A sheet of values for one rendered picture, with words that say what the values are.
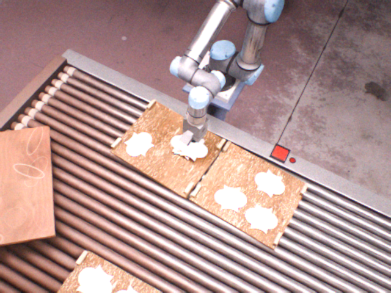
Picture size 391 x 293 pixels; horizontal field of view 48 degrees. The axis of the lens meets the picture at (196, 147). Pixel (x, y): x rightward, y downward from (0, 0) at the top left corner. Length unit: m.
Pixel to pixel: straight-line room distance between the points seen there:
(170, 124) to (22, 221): 0.78
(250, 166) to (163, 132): 0.43
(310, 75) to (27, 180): 2.48
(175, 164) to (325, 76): 2.04
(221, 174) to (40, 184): 0.76
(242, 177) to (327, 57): 2.10
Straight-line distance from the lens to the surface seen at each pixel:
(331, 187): 2.08
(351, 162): 3.33
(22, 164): 1.93
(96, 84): 2.26
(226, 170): 1.97
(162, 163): 1.97
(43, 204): 1.83
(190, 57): 1.76
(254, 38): 1.93
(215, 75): 1.73
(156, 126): 2.07
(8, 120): 2.18
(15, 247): 1.92
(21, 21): 4.02
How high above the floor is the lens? 2.66
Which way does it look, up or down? 59 degrees down
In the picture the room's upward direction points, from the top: 8 degrees clockwise
